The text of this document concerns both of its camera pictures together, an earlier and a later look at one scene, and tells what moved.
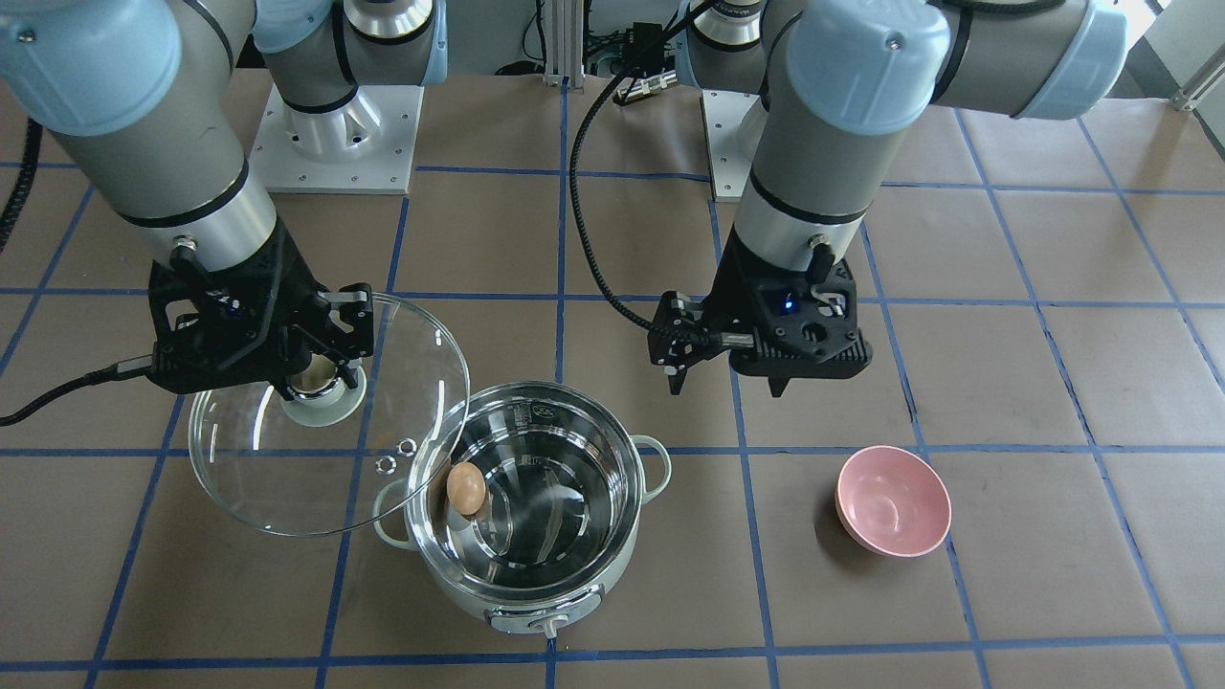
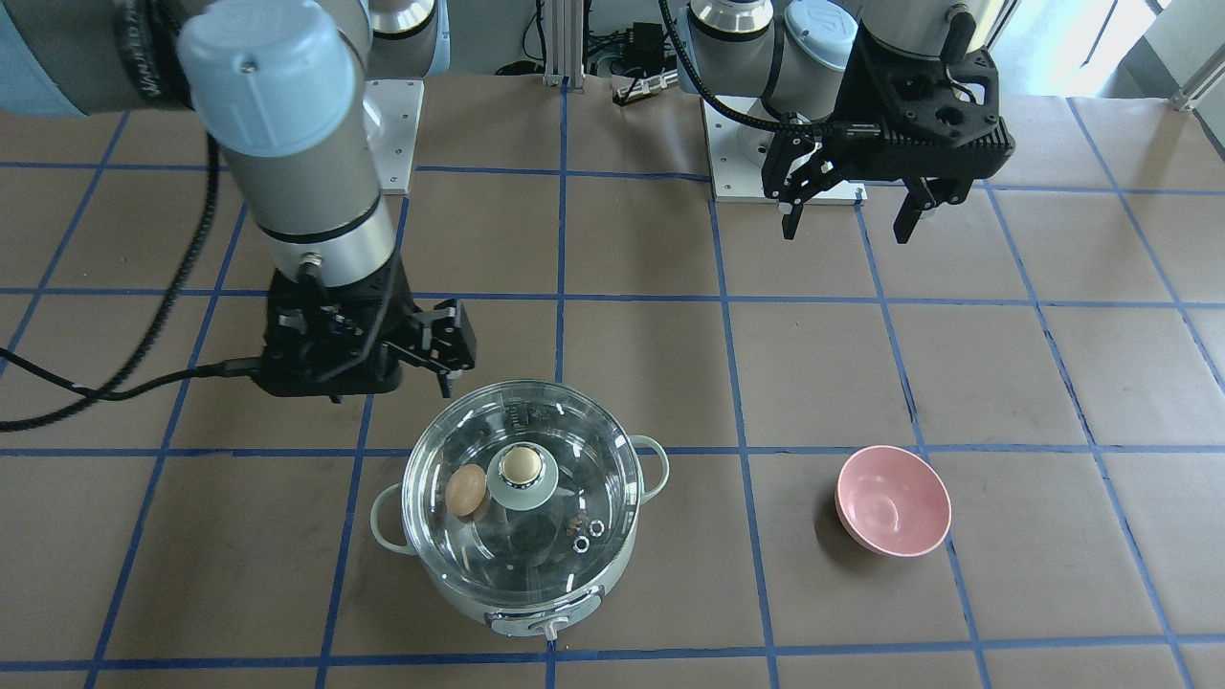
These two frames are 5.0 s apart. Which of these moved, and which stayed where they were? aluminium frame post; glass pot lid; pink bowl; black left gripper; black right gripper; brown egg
Moved: black left gripper; glass pot lid; black right gripper
Stayed: brown egg; pink bowl; aluminium frame post
